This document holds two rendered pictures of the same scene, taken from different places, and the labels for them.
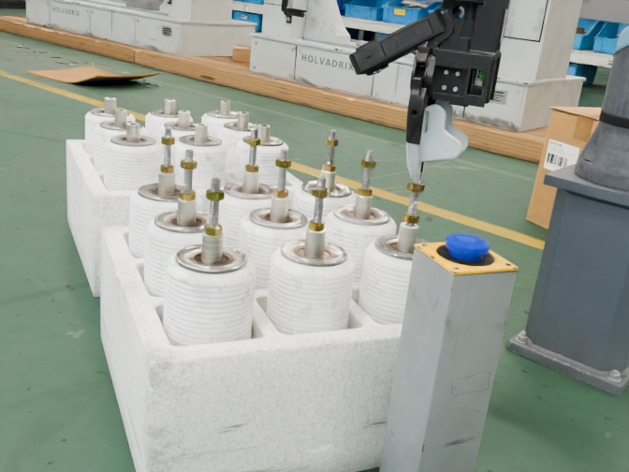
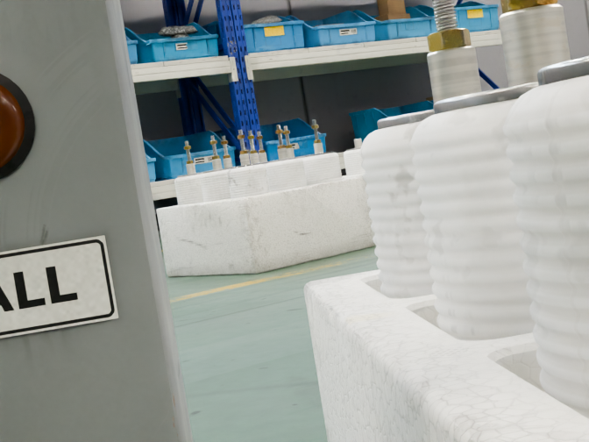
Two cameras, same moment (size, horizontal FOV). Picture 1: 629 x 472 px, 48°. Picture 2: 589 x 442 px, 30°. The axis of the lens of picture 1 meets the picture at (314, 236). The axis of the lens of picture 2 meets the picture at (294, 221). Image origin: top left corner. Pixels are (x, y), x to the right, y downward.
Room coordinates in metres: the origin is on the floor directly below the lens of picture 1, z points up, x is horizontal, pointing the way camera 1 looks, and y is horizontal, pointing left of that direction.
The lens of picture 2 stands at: (0.79, -0.39, 0.24)
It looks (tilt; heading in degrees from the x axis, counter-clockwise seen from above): 3 degrees down; 110
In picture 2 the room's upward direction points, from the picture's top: 9 degrees counter-clockwise
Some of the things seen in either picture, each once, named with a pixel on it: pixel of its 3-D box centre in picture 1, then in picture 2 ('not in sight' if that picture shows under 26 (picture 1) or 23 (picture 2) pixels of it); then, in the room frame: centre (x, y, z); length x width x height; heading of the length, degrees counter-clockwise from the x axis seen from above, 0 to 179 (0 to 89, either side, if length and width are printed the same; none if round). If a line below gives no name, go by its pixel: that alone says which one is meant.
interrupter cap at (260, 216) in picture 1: (278, 218); not in sight; (0.85, 0.05, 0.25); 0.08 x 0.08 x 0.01
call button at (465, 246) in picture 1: (466, 249); not in sight; (0.62, -0.14, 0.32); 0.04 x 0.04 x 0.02
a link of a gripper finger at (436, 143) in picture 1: (434, 147); not in sight; (0.77, -0.12, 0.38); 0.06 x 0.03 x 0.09; 71
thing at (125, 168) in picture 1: (132, 192); not in sight; (1.18, 0.32, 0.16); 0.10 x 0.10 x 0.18
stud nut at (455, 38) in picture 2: (212, 229); (449, 40); (0.70, 0.11, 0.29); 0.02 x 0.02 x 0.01; 53
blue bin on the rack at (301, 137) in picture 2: not in sight; (271, 142); (-1.15, 4.87, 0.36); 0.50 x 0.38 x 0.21; 143
